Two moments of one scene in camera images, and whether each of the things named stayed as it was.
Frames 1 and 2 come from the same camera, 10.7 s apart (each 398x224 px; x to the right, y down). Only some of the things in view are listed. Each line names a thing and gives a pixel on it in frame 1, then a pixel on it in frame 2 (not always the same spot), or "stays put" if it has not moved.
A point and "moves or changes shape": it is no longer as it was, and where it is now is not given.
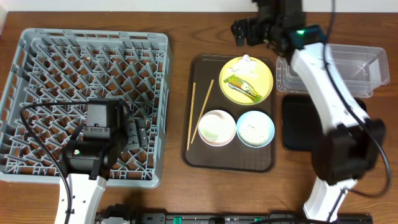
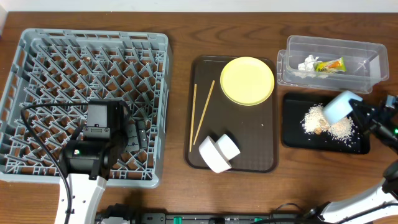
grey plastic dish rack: (44, 94) stays put
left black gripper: (137, 134) stays put
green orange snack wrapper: (243, 88) moves or changes shape
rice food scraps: (254, 131) -> (315, 121)
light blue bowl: (255, 129) moves or changes shape
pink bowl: (217, 128) -> (213, 156)
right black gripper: (251, 25) -> (379, 118)
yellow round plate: (262, 84) stays put
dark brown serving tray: (220, 135) stays put
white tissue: (245, 66) moves or changes shape
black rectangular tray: (301, 122) stays put
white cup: (210, 127) -> (227, 146)
